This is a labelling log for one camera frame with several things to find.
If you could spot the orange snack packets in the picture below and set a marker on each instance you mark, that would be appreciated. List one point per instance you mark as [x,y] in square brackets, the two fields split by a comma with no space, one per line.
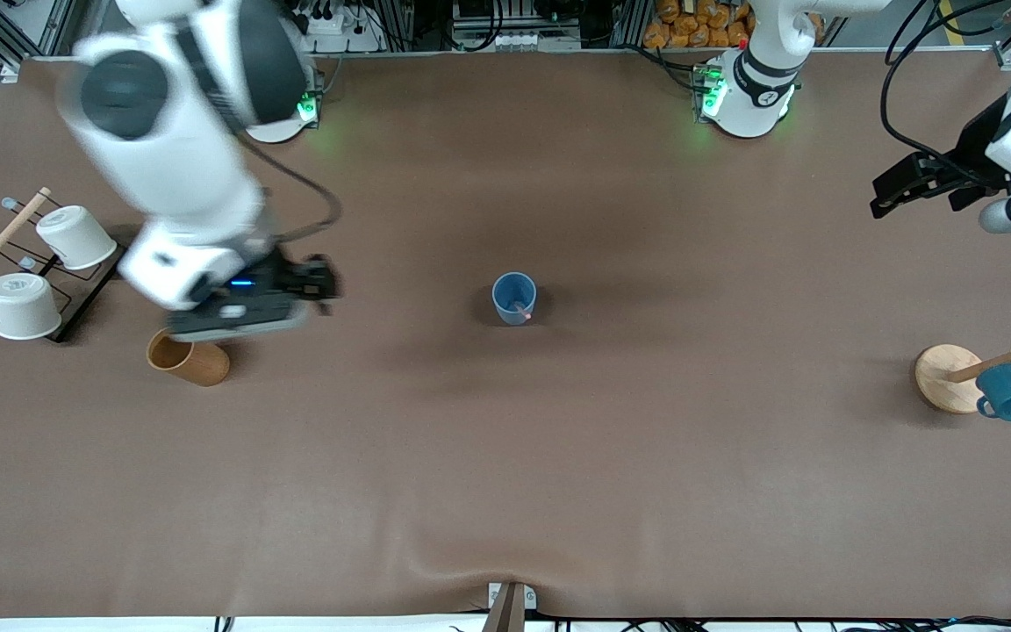
[690,26]

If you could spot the pink-tipped chopstick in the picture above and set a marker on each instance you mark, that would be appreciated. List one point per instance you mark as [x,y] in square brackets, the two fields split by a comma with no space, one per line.
[524,310]

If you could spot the white power strip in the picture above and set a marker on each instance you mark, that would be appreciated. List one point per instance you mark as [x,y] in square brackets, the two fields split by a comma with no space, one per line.
[339,26]

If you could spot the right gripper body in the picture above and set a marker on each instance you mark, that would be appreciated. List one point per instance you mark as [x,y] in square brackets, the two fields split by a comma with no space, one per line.
[284,283]

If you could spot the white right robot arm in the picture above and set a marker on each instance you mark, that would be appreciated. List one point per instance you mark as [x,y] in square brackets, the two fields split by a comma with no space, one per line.
[172,132]

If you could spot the brown table mat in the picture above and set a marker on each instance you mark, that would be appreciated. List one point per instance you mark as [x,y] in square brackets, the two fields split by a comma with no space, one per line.
[505,456]

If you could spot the brown wooden cylinder holder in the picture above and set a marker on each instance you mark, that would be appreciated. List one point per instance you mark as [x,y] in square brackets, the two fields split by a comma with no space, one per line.
[194,362]

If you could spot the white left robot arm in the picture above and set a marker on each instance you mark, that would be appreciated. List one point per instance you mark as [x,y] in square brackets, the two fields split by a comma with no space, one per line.
[760,79]

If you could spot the white paper cup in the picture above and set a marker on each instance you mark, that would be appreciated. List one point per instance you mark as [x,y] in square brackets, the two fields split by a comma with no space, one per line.
[77,237]
[23,305]

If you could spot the wooden mug tree stand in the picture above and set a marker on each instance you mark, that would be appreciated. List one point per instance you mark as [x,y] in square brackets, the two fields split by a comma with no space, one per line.
[949,377]

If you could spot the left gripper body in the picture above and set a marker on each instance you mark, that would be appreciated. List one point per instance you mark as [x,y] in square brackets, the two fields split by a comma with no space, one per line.
[974,147]

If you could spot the grey metal camera bracket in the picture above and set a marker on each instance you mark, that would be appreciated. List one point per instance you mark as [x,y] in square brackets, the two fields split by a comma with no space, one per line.
[511,607]

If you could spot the blue plastic cup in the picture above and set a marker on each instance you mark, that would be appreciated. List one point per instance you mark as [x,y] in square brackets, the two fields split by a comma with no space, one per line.
[514,298]

